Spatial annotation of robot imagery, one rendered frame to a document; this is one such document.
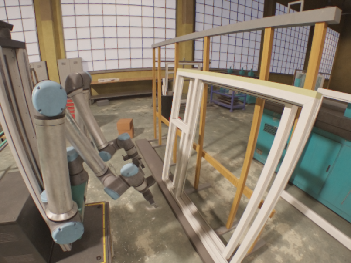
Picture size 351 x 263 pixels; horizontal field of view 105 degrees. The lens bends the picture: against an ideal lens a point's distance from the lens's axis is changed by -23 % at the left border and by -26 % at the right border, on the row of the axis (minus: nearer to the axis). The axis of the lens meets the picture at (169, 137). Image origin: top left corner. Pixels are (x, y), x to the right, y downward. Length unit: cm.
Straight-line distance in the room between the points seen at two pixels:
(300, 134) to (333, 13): 59
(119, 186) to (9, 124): 64
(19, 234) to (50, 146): 79
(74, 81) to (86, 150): 52
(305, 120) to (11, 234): 175
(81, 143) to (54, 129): 24
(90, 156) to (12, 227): 70
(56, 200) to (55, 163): 18
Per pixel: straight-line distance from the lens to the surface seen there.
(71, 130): 86
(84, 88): 136
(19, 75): 125
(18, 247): 149
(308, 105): 94
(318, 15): 113
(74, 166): 144
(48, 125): 69
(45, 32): 826
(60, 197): 83
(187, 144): 178
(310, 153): 268
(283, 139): 110
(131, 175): 93
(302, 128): 95
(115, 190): 94
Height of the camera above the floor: 160
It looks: 25 degrees down
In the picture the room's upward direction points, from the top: straight up
